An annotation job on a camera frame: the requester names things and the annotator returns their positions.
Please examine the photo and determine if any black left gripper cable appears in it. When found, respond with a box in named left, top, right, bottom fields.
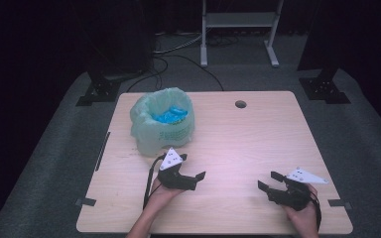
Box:
left=142, top=153, right=167, bottom=210

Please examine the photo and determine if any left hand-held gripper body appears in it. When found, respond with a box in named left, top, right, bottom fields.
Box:
left=157, top=147, right=199, bottom=192

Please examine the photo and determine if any person's left hand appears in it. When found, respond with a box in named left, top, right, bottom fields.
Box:
left=144, top=178, right=185, bottom=216

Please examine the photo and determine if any person's right hand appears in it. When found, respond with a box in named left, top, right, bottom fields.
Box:
left=282, top=183, right=320, bottom=230

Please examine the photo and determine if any blue crumpled plastic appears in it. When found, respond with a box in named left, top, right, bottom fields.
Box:
left=151, top=104, right=190, bottom=125

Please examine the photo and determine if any white metal stand frame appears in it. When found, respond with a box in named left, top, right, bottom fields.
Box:
left=199, top=0, right=285, bottom=68

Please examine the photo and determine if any black stand foot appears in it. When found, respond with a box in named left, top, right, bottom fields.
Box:
left=75, top=67, right=123, bottom=107
left=298, top=67, right=352, bottom=105

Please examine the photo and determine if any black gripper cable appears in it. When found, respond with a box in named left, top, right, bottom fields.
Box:
left=309, top=189, right=322, bottom=232
left=142, top=153, right=167, bottom=210

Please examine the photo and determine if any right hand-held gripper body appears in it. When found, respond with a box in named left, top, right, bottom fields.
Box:
left=266, top=167, right=329, bottom=212

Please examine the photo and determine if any bin with green plastic bag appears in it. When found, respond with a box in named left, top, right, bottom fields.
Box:
left=129, top=86, right=196, bottom=158

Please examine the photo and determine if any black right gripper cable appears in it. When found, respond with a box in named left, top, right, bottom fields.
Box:
left=309, top=189, right=322, bottom=232

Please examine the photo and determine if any black floor cable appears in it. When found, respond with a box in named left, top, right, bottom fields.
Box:
left=125, top=54, right=225, bottom=93

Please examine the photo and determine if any grey floor cable bundle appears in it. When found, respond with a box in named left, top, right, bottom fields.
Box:
left=152, top=31, right=209, bottom=57

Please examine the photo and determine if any black tape piece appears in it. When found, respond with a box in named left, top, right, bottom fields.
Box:
left=326, top=198, right=353, bottom=211
left=74, top=197, right=97, bottom=207

